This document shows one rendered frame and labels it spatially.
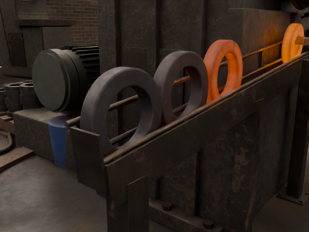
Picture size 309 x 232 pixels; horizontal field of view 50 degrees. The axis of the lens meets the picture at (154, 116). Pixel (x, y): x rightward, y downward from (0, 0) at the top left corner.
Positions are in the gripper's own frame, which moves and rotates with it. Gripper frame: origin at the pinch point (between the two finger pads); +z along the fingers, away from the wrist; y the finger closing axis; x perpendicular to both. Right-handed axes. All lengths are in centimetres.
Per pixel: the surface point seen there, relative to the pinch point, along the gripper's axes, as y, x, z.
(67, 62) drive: -19, -21, 116
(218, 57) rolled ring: -61, -2, -1
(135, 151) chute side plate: -94, -15, -4
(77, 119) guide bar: -99, -10, 6
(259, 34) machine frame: -17.3, 2.0, 7.0
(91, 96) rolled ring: -99, -5, 1
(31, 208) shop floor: -65, -80, 87
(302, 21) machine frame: 31.2, 6.6, 7.0
